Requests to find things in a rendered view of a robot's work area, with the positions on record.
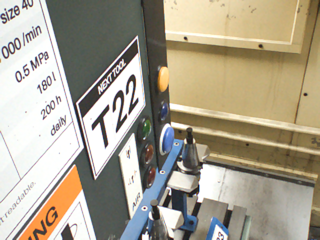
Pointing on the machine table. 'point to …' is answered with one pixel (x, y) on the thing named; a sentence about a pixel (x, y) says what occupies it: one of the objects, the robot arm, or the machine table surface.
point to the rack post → (181, 202)
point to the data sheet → (31, 113)
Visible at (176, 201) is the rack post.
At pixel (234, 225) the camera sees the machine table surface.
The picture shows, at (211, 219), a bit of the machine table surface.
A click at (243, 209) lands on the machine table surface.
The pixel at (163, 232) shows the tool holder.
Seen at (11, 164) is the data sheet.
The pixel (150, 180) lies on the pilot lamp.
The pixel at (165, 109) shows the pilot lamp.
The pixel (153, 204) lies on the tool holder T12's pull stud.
